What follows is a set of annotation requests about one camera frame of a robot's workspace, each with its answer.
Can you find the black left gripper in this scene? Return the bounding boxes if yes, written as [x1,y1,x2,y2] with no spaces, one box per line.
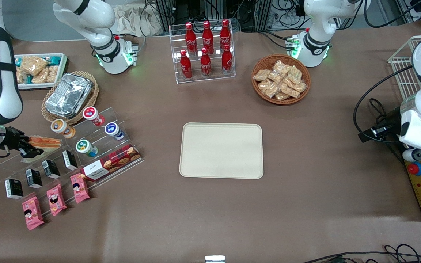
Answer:
[358,115,402,144]

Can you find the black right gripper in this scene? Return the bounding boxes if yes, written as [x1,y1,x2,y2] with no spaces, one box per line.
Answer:
[0,126,45,157]

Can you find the plastic-wrapped sandwich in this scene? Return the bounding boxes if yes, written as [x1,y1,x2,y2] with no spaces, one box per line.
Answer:
[21,134,63,163]

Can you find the beige rectangular tray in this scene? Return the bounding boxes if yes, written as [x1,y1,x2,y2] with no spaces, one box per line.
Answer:
[179,122,264,179]

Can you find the small black drink carton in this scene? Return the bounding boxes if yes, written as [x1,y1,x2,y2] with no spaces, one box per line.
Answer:
[26,168,43,189]
[5,178,24,199]
[62,150,78,171]
[42,159,60,179]

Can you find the yogurt cup orange lid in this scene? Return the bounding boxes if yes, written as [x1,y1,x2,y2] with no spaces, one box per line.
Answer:
[51,119,76,139]

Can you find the yogurt cup green lid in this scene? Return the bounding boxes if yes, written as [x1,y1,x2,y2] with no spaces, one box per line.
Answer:
[76,139,98,158]

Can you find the pink snack packet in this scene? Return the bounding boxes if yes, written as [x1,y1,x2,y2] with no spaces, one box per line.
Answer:
[22,196,45,230]
[70,173,90,204]
[46,184,67,217]

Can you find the stacked aluminium foil containers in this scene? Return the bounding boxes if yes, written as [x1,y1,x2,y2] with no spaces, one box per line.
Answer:
[45,73,94,118]

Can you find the yogurt cup red lid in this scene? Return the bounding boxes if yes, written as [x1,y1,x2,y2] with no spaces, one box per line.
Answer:
[83,106,105,127]

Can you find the brown table cover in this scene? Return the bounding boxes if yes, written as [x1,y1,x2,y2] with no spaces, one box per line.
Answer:
[0,22,421,263]

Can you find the oval wicker basket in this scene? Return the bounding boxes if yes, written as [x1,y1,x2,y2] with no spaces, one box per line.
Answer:
[42,71,99,125]

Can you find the white rectangular bin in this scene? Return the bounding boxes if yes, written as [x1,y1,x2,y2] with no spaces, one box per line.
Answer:
[13,53,68,90]

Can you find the red cookie box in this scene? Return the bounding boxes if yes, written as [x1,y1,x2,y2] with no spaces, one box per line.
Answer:
[81,144,142,182]

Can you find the yogurt cup blue lid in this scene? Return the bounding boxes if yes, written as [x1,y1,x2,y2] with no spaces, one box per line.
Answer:
[105,122,125,141]

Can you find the clear acrylic stepped stand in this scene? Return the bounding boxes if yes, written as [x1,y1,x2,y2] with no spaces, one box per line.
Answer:
[0,107,144,206]

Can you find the round wicker basket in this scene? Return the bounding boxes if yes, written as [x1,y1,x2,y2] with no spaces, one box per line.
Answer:
[251,54,311,106]

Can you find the red cola bottle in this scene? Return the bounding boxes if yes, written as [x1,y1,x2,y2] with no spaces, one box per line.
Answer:
[220,19,231,50]
[221,44,233,75]
[180,50,193,80]
[185,22,197,56]
[202,20,215,54]
[200,47,212,77]

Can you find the white crumpled cloth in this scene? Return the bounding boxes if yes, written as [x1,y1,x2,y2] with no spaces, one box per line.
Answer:
[113,3,169,37]

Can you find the clear acrylic bottle rack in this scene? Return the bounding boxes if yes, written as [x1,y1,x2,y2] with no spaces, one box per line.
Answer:
[169,20,236,84]

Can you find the black camera cable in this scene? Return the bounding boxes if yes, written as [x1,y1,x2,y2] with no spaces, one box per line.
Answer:
[353,66,414,144]

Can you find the white wire basket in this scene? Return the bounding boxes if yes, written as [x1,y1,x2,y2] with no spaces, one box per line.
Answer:
[388,35,421,101]

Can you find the black cable bundle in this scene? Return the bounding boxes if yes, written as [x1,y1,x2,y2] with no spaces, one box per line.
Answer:
[302,244,421,263]

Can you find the aluminium frame rack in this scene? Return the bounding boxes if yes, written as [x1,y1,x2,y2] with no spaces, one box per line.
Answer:
[154,0,274,33]

